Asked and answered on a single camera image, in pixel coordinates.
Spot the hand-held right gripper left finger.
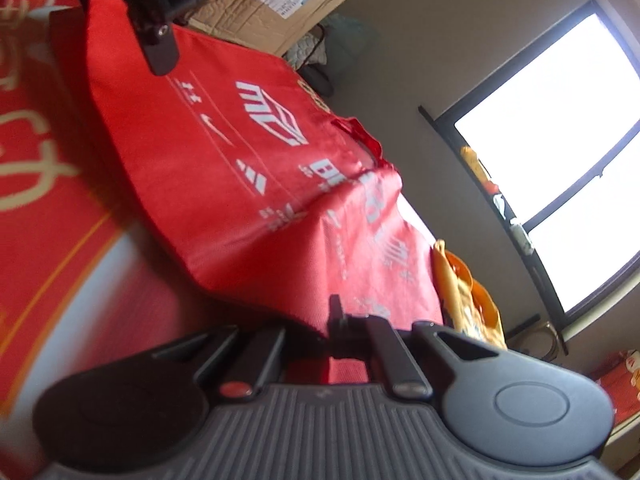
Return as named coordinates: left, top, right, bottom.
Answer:
left=150, top=325, right=288, bottom=401

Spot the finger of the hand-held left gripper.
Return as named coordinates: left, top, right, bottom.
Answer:
left=132, top=19, right=181, bottom=76

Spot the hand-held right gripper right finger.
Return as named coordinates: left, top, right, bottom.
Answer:
left=326, top=294, right=502, bottom=400

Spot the brown cardboard box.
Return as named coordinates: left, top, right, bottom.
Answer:
left=187, top=0, right=362, bottom=56

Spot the red shopping bag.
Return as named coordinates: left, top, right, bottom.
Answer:
left=49, top=0, right=446, bottom=386

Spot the yellow printed cloth bag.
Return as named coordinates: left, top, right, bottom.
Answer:
left=432, top=239, right=508, bottom=351

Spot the white quilted bag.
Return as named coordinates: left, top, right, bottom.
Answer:
left=282, top=30, right=331, bottom=68

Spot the light blue plastic bag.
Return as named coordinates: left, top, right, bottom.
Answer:
left=320, top=15, right=381, bottom=66

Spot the grey round stool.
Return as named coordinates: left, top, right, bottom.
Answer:
left=300, top=62, right=335, bottom=98

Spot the red printed table mat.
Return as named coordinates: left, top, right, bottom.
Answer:
left=0, top=0, right=438, bottom=413

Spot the yellow packet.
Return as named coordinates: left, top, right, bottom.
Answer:
left=460, top=145, right=493, bottom=186

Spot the dark framed window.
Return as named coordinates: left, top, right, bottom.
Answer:
left=419, top=0, right=640, bottom=356

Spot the red printed cover cloth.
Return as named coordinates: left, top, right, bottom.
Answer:
left=587, top=350, right=640, bottom=428

